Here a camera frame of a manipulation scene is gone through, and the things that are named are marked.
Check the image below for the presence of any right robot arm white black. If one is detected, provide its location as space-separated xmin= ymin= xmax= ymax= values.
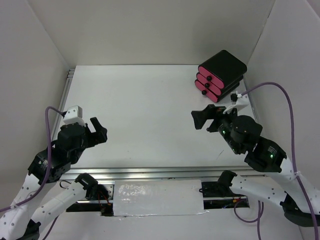
xmin=191 ymin=104 xmax=320 ymax=227

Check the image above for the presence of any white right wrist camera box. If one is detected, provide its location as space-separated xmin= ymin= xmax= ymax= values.
xmin=223 ymin=93 xmax=250 ymax=114

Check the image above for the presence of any white cover panel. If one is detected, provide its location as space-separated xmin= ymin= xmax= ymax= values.
xmin=113 ymin=179 xmax=205 ymax=217

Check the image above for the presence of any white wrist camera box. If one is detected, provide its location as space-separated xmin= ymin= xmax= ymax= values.
xmin=223 ymin=93 xmax=250 ymax=114
xmin=63 ymin=105 xmax=85 ymax=126

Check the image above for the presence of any black drawer cabinet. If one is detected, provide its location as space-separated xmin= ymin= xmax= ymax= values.
xmin=198 ymin=50 xmax=247 ymax=102

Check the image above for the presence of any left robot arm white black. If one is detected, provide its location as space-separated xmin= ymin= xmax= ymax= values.
xmin=0 ymin=117 xmax=109 ymax=240

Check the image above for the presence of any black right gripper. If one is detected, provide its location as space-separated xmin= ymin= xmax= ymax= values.
xmin=189 ymin=102 xmax=240 ymax=153

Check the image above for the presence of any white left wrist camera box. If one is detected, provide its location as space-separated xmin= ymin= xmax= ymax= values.
xmin=63 ymin=105 xmax=85 ymax=126

